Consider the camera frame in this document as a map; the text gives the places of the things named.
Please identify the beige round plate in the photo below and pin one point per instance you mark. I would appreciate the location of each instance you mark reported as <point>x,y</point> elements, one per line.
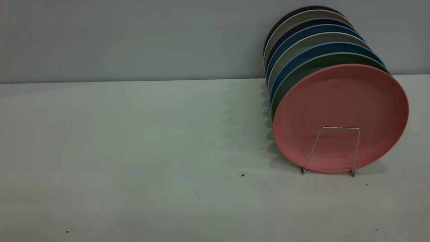
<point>322,37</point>
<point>309,13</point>

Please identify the dark purple round plate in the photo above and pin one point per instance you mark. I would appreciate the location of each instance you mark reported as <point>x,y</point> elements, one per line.
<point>289,15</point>

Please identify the green round plate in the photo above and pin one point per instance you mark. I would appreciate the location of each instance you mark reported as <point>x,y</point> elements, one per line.
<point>336,57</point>

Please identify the pink round plate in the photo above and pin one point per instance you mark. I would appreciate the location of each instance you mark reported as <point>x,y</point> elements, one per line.
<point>339,101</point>

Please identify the blue round plate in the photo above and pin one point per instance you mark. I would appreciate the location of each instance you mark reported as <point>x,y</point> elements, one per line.
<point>319,27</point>
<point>336,46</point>

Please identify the dark navy round plate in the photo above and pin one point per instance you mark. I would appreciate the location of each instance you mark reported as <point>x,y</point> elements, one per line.
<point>312,21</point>

